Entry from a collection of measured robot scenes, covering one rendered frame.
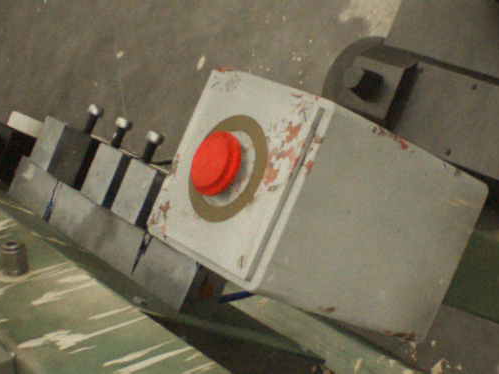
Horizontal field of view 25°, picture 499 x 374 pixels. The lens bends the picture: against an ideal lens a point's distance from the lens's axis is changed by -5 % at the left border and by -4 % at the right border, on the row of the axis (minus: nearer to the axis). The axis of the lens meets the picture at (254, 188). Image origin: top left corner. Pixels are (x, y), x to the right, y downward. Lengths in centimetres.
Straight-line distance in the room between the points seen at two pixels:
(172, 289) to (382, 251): 33
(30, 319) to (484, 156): 78
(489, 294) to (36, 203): 56
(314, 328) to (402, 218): 95
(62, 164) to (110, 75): 144
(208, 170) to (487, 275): 26
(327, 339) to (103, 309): 75
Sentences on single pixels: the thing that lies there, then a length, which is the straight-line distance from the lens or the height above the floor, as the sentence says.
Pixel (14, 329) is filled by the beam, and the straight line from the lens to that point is 92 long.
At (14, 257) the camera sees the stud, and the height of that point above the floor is 87.
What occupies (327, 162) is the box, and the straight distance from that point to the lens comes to 67.
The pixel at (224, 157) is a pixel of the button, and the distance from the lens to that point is 68.
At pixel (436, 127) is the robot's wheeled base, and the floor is 19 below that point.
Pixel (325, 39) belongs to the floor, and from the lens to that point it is 211.
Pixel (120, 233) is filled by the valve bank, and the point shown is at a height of 74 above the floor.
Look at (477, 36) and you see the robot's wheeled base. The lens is 165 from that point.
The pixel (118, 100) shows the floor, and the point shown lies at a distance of 254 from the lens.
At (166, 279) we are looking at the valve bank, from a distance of 103.
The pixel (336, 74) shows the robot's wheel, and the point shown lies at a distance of 176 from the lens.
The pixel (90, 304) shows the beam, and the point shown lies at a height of 83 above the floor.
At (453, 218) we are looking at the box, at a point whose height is 79.
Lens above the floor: 137
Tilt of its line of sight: 40 degrees down
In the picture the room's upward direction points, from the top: 68 degrees counter-clockwise
